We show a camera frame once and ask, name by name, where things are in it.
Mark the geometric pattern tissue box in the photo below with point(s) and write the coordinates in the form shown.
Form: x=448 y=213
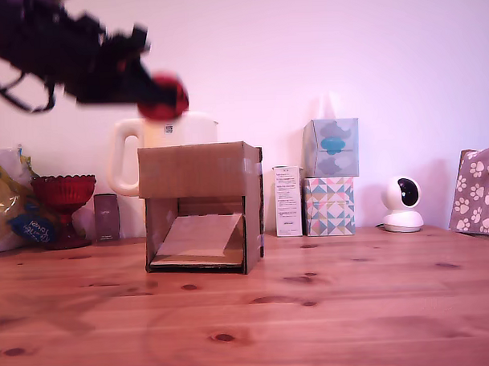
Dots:
x=329 y=206

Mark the red glass goblet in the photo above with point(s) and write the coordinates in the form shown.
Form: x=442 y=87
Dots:
x=64 y=193

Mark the paw print fabric bag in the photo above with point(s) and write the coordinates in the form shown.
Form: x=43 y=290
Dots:
x=478 y=191

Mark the white tissue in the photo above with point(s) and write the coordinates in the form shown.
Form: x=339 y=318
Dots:
x=327 y=108

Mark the white box with printed text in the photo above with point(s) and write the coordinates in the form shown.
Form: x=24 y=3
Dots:
x=287 y=201

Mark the cardboard dice tower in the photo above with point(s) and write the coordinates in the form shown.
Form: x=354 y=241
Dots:
x=196 y=170

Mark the cloud print tissue box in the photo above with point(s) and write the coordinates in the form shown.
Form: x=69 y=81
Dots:
x=331 y=148

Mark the yellow and white plastic bag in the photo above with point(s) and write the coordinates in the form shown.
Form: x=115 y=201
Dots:
x=4 y=199

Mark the cream electric kettle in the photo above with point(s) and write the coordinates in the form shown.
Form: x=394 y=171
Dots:
x=194 y=130

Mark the red and black footbag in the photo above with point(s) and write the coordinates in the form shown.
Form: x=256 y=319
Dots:
x=161 y=112

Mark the small dark purple box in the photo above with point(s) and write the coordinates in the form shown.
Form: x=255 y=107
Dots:
x=107 y=218

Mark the small white round camera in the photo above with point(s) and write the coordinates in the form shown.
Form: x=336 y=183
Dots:
x=402 y=203

